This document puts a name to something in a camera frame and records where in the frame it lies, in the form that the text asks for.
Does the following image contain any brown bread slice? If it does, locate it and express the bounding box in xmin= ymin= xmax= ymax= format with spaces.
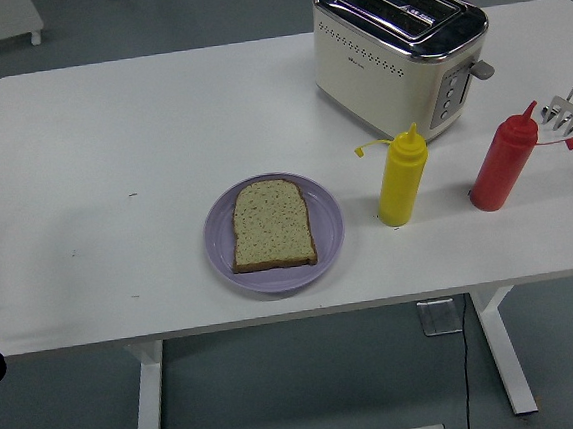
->
xmin=225 ymin=175 xmax=319 ymax=275

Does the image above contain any purple plate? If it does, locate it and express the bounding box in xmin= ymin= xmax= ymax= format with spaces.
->
xmin=198 ymin=166 xmax=351 ymax=301

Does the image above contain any cream and chrome toaster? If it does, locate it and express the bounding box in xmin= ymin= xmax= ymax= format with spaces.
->
xmin=308 ymin=0 xmax=504 ymax=153

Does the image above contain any small metal floor plate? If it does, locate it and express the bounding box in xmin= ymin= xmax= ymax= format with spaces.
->
xmin=415 ymin=297 xmax=464 ymax=337

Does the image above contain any white table leg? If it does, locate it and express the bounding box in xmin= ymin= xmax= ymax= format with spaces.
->
xmin=466 ymin=283 xmax=540 ymax=419
xmin=121 ymin=339 xmax=172 ymax=429

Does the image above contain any yellow squeeze bottle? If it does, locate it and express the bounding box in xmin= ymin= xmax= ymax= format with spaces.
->
xmin=351 ymin=121 xmax=435 ymax=231

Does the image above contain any red squeeze bottle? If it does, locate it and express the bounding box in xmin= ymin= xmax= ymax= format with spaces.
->
xmin=461 ymin=96 xmax=573 ymax=214

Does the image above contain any black floor cable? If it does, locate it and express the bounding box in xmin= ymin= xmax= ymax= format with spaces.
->
xmin=453 ymin=292 xmax=477 ymax=429

